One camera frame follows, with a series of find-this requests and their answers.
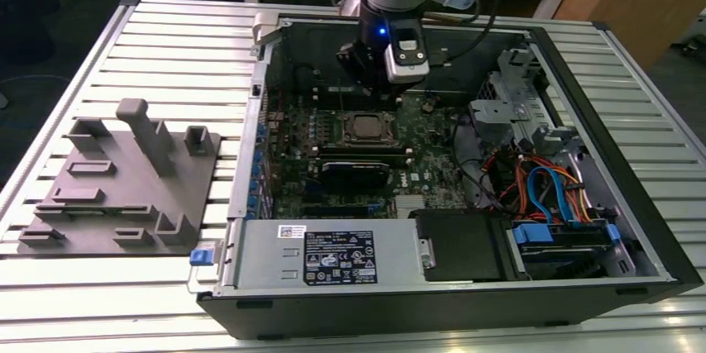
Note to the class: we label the silver CPU chip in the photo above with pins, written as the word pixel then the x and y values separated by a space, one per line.
pixel 369 127

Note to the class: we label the CPU socket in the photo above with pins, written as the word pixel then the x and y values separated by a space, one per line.
pixel 347 140

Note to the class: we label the black expansion slot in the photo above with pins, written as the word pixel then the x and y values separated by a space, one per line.
pixel 331 211

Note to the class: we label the black plastic bay cover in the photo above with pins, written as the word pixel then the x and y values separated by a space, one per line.
pixel 464 245

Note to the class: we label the grey metal drive cage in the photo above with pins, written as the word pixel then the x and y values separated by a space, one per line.
pixel 492 115

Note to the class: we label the green motherboard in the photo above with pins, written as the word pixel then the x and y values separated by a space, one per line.
pixel 436 158

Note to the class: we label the black graphics card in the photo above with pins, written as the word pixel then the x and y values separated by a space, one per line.
pixel 353 175

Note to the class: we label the silver chipset heat sink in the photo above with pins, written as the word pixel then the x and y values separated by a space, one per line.
pixel 412 202

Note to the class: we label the grey power supply unit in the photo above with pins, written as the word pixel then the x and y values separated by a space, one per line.
pixel 265 254

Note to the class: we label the hard disk blue carrier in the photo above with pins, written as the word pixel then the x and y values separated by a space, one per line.
pixel 532 234

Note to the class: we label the grey parts rack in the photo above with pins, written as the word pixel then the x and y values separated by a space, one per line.
pixel 138 187

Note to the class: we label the blue case latch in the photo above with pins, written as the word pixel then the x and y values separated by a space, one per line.
pixel 201 258

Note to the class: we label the white wheeled stand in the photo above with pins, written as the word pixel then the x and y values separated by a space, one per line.
pixel 696 41

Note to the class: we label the black open PC case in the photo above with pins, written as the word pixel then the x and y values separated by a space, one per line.
pixel 386 316

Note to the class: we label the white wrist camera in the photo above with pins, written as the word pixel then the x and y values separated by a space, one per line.
pixel 408 59

